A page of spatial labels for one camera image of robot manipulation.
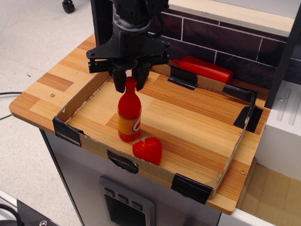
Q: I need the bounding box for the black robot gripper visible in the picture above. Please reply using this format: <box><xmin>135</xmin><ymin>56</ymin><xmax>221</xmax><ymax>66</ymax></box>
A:
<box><xmin>86</xmin><ymin>26</ymin><xmax>172</xmax><ymax>93</ymax></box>

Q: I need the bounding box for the red hot sauce bottle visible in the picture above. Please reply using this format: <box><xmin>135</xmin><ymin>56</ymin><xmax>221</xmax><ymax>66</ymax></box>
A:
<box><xmin>118</xmin><ymin>77</ymin><xmax>142</xmax><ymax>141</ymax></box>

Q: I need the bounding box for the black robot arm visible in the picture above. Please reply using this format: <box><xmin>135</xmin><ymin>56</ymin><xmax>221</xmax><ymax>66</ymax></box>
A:
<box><xmin>86</xmin><ymin>0</ymin><xmax>172</xmax><ymax>93</ymax></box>

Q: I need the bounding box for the red ketchup bottle toy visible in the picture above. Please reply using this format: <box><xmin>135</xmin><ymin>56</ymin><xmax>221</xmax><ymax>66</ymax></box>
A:
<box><xmin>172</xmin><ymin>56</ymin><xmax>233</xmax><ymax>84</ymax></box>

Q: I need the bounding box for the cardboard fence with black tape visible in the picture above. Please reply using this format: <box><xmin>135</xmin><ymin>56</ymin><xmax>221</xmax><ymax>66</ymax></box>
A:
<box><xmin>52</xmin><ymin>48</ymin><xmax>264</xmax><ymax>205</ymax></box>

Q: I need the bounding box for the red toy strawberry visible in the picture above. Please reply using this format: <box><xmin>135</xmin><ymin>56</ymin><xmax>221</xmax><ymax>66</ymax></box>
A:
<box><xmin>132</xmin><ymin>137</ymin><xmax>162</xmax><ymax>166</ymax></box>

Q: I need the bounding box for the black caster wheel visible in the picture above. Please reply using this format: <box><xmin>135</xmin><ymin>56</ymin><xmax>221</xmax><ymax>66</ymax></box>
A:
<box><xmin>62</xmin><ymin>0</ymin><xmax>75</xmax><ymax>14</ymax></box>

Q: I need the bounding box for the dark brick backsplash panel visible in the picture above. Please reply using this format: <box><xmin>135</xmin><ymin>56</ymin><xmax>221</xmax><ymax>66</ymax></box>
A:
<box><xmin>159</xmin><ymin>0</ymin><xmax>301</xmax><ymax>108</ymax></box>

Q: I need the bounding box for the grey oven control panel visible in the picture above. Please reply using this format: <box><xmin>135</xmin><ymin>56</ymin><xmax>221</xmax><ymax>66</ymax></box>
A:
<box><xmin>99</xmin><ymin>177</ymin><xmax>156</xmax><ymax>226</ymax></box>

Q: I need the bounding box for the white toy sink unit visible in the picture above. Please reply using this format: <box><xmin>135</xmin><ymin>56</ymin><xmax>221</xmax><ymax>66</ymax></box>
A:
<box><xmin>255</xmin><ymin>81</ymin><xmax>301</xmax><ymax>180</ymax></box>

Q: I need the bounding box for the black cable on floor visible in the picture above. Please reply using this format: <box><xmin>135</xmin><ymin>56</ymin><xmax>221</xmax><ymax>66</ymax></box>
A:
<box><xmin>0</xmin><ymin>91</ymin><xmax>23</xmax><ymax>121</ymax></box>

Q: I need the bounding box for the black braided cable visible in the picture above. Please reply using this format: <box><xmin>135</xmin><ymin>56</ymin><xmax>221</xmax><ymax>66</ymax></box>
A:
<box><xmin>0</xmin><ymin>203</ymin><xmax>24</xmax><ymax>226</ymax></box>

